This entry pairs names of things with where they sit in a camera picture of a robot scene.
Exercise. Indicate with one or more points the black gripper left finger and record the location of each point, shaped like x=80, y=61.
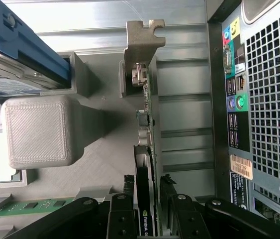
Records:
x=80, y=219

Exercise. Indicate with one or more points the green RAM stick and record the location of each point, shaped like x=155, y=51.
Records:
x=18, y=207

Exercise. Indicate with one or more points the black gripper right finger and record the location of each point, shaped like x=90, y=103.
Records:
x=189, y=219

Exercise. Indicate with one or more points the hard disk in blue caddy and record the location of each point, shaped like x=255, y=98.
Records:
x=5, y=74

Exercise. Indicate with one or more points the grey printed parts rack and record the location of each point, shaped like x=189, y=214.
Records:
x=100, y=174

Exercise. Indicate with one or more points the open grey PC case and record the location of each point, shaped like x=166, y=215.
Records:
x=215, y=112

